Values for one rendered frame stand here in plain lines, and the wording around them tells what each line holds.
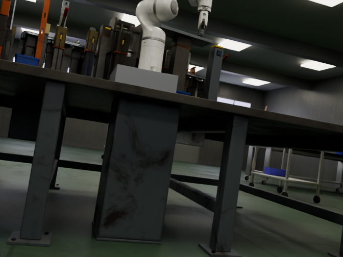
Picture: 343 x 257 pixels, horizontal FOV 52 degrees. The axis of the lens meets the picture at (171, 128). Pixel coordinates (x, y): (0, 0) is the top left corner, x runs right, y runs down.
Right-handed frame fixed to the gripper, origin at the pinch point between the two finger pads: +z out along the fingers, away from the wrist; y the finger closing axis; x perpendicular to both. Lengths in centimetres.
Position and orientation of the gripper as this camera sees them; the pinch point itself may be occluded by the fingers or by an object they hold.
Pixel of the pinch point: (200, 36)
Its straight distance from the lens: 231.5
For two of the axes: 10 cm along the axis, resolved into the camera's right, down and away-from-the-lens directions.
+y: -0.5, 0.5, 10.0
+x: -9.9, -1.5, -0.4
